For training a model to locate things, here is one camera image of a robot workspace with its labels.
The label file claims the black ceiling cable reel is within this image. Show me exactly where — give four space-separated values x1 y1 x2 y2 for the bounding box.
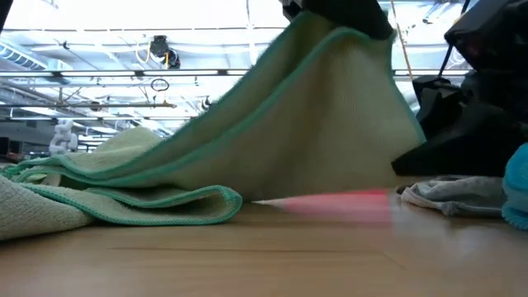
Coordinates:
148 35 182 70

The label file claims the long yellow cable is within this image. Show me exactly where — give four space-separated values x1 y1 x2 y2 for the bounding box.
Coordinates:
389 0 414 80

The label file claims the grey microfiber towel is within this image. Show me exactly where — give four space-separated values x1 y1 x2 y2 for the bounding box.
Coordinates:
395 175 507 219

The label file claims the ribbed ceiling air duct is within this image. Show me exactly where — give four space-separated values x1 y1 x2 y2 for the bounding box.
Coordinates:
0 43 49 72

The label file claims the blue microfiber towel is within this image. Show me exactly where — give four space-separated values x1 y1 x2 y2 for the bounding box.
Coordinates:
501 142 528 232

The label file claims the red plastic bin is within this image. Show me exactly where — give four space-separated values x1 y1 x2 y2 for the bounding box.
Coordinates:
288 188 392 197

